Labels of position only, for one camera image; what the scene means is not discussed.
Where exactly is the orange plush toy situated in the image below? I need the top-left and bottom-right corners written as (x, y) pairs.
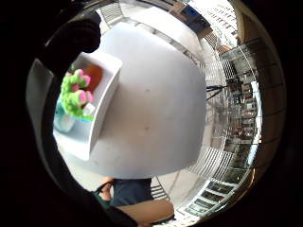
top-left (82, 64), bottom-right (104, 94)

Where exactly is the green and pink plush toy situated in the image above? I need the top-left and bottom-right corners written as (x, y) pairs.
top-left (60, 68), bottom-right (96, 122)

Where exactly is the white open box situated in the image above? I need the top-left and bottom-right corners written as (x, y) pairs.
top-left (52, 50), bottom-right (123, 163)

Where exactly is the light blue plush toy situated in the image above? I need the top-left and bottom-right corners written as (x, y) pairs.
top-left (53, 99), bottom-right (78, 133)

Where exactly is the blue sign board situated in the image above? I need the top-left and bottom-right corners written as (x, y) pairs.
top-left (183, 5), bottom-right (201, 19)

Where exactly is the white metal railing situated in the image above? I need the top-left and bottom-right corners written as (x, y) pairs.
top-left (98, 1), bottom-right (251, 202)

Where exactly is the black tripod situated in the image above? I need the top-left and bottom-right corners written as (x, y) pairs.
top-left (205, 82), bottom-right (229, 102)

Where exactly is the the person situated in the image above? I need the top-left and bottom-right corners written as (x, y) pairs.
top-left (93, 177), bottom-right (154, 210)

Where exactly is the glass-fronted building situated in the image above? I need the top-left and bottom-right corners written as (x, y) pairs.
top-left (217, 37), bottom-right (287, 178)

